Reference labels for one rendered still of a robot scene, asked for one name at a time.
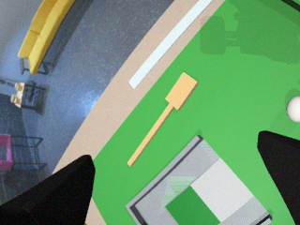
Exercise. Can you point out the white flat bar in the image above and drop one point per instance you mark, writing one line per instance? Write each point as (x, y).
(168, 42)

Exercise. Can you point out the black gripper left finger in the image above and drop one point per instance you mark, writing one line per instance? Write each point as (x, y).
(62, 199)

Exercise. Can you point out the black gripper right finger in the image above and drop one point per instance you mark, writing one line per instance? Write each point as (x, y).
(281, 156)

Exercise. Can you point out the green flat mat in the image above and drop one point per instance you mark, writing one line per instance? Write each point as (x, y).
(246, 59)

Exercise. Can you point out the white golf ball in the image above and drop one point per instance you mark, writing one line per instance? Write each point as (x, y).
(293, 109)

